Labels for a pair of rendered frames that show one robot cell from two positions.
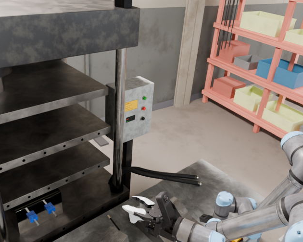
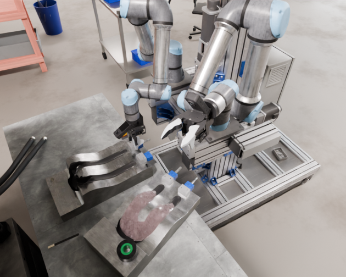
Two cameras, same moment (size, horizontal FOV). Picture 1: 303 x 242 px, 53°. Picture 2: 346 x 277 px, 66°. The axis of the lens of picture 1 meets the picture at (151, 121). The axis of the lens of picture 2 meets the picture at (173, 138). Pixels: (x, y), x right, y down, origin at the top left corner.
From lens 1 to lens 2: 0.96 m
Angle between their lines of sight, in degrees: 62
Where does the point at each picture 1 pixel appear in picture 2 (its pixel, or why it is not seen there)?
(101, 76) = not seen: outside the picture
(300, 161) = (161, 7)
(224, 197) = (130, 93)
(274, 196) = (163, 51)
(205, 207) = (78, 143)
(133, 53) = not seen: outside the picture
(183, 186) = (39, 155)
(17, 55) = not seen: outside the picture
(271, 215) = (226, 38)
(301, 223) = (272, 7)
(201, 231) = (223, 89)
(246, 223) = (215, 62)
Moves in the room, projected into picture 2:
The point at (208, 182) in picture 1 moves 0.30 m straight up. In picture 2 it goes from (44, 131) to (26, 94)
